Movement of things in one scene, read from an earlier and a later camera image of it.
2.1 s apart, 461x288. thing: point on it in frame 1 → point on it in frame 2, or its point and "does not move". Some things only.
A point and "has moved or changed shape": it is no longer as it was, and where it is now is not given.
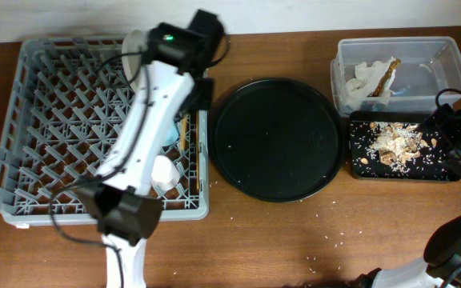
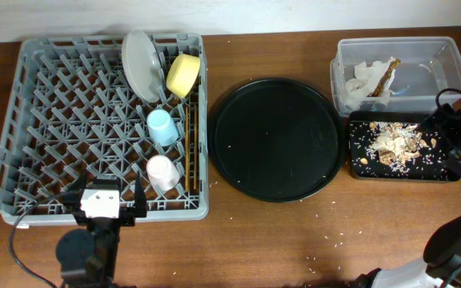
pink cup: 165,175 does not move
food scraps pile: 397,143 does not move
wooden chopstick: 184,130 has moved or changed shape
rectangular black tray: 398,146 does not move
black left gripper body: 206,98 → 106,225
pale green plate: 131,57 does not move
